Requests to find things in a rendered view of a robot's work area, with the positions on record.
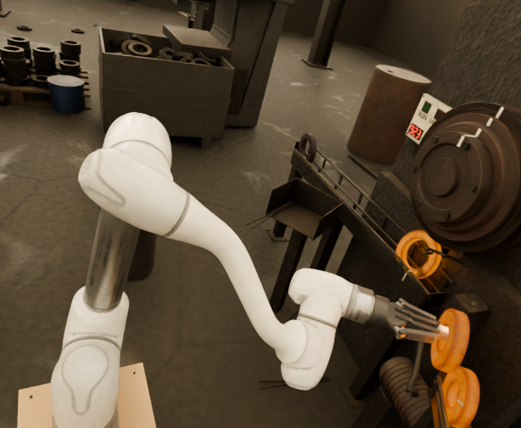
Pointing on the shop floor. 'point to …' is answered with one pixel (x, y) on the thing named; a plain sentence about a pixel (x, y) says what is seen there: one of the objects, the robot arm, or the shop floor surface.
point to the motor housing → (394, 397)
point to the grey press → (238, 48)
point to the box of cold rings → (163, 85)
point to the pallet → (42, 57)
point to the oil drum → (387, 113)
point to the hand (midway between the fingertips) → (451, 335)
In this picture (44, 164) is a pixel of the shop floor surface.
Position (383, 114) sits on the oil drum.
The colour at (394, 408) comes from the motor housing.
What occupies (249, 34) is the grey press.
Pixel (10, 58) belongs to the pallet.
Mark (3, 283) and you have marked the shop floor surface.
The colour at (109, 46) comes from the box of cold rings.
